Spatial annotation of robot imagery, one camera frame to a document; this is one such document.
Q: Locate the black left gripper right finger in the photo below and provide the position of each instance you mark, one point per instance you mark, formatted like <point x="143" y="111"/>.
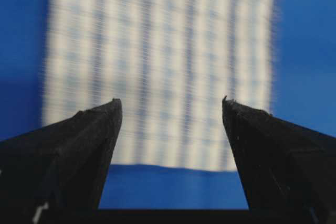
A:
<point x="287" y="171"/>

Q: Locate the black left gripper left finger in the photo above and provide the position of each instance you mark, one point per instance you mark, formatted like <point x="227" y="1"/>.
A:
<point x="56" y="174"/>

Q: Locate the white blue checked towel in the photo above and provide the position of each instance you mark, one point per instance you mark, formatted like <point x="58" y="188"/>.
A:
<point x="170" y="62"/>

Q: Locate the blue table mat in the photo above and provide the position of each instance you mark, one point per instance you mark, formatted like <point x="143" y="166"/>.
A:
<point x="303" y="92"/>

